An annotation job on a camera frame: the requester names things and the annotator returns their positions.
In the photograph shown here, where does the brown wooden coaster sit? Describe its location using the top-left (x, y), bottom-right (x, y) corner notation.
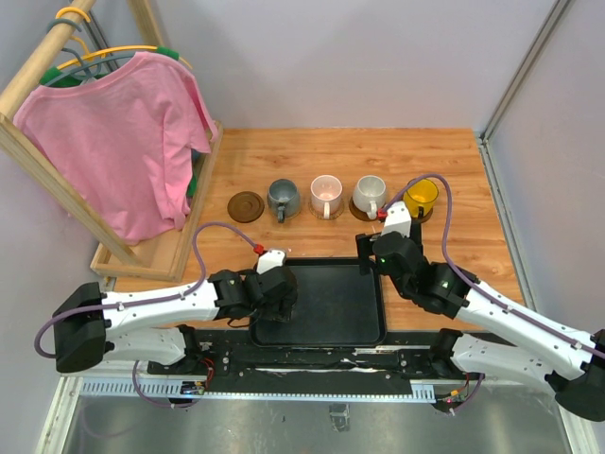
top-left (395, 193), bottom-right (436, 223)
top-left (227, 191), bottom-right (265, 223)
top-left (349, 198), bottom-right (387, 222)

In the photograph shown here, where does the yellow glass mug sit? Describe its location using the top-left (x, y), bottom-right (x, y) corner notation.
top-left (403, 179), bottom-right (439, 219)

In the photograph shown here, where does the cream ceramic mug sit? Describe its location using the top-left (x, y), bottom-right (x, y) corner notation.
top-left (353, 175), bottom-right (387, 220)

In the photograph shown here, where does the woven rattan coaster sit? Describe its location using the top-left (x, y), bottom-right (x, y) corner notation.
top-left (308, 201), bottom-right (344, 221)

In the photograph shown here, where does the pink ceramic mug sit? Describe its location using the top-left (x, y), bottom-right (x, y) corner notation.
top-left (310, 175), bottom-right (343, 209)

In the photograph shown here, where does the grey ceramic mug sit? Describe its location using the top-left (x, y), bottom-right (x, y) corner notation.
top-left (267, 179), bottom-right (301, 223)

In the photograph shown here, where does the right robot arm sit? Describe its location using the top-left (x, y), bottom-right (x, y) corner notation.
top-left (355, 231), bottom-right (604, 422)

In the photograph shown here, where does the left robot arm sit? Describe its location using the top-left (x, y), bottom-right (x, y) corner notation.
top-left (52, 266), bottom-right (298, 375)

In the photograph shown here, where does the black plastic tray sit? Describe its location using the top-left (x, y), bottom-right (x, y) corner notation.
top-left (250, 257), bottom-right (387, 348)

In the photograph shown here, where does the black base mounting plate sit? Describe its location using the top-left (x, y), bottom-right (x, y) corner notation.
top-left (143, 330), bottom-right (478, 394)

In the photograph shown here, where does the pink t-shirt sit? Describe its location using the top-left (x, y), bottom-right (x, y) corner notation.
top-left (13, 52), bottom-right (217, 244)

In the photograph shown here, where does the grey-green clothes hanger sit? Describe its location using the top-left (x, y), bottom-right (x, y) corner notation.
top-left (39, 47), bottom-right (135, 87)

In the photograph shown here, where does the yellow clothes hanger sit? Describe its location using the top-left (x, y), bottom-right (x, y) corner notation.
top-left (46, 6), bottom-right (193, 70)

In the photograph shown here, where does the wooden clothes rack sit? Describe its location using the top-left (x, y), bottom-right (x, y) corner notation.
top-left (1, 1), bottom-right (223, 282)

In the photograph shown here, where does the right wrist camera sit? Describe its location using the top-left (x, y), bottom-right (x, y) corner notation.
top-left (377, 201), bottom-right (411, 237)

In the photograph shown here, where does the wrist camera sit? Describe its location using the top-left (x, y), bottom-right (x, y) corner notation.
top-left (254, 248), bottom-right (286, 274)
top-left (377, 201), bottom-right (411, 237)

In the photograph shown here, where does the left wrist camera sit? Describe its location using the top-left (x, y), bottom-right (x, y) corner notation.
top-left (254, 248), bottom-right (286, 274)

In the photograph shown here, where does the aluminium frame rail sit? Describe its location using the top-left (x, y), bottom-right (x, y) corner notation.
top-left (35, 338), bottom-right (599, 454)

